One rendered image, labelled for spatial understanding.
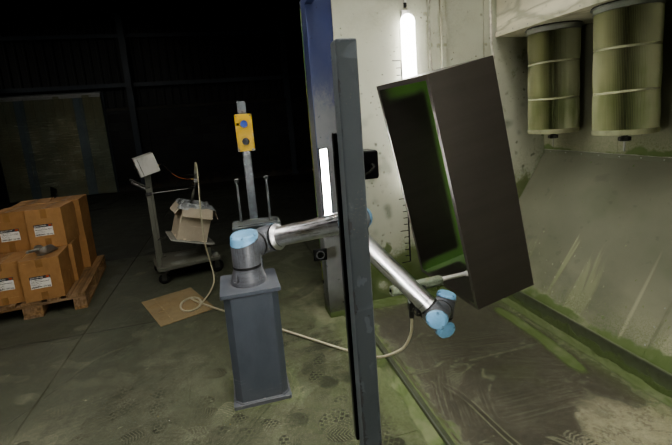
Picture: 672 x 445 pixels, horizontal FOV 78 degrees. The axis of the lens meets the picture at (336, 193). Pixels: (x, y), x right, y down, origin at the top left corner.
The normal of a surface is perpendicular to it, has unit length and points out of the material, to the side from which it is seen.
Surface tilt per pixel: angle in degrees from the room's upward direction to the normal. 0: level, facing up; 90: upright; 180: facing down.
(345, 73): 90
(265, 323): 90
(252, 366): 90
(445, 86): 90
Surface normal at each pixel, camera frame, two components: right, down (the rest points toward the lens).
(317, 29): 0.26, 0.15
